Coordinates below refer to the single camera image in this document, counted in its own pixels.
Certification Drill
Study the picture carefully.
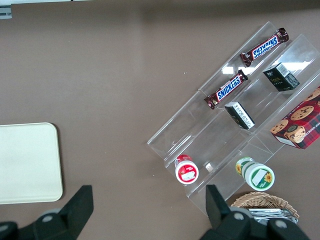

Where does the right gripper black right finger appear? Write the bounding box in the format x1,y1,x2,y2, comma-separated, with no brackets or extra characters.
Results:
199,184,311,240

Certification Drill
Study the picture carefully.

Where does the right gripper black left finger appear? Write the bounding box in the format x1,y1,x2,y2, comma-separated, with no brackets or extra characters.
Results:
0,184,95,240

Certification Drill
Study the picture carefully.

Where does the light wicker basket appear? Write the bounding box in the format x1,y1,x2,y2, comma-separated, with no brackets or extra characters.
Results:
230,191,300,221

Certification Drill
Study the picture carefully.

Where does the cream plastic tray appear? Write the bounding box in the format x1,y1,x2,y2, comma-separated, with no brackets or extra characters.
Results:
0,122,64,205

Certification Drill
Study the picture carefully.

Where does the green sunflower yogurt cup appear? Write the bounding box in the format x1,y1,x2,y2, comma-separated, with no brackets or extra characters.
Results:
234,156,276,192

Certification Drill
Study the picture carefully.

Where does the red lidded yogurt cup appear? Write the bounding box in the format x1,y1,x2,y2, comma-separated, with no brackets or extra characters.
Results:
174,154,200,185

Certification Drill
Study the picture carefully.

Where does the clear acrylic tiered stand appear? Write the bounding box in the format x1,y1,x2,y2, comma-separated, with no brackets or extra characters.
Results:
146,21,320,216

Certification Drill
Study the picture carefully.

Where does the small black carton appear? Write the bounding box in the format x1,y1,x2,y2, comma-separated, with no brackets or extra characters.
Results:
262,62,301,93
224,101,256,130

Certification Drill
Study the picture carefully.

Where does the red tartan cookie box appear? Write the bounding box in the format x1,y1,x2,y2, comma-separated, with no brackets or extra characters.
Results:
269,86,320,150

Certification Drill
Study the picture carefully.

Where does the Snickers chocolate bar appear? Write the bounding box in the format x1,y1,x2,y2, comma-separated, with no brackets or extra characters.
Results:
203,69,250,111
239,27,291,68

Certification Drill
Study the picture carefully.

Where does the grey table edge bracket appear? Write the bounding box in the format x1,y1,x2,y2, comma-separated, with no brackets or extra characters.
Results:
0,4,13,20

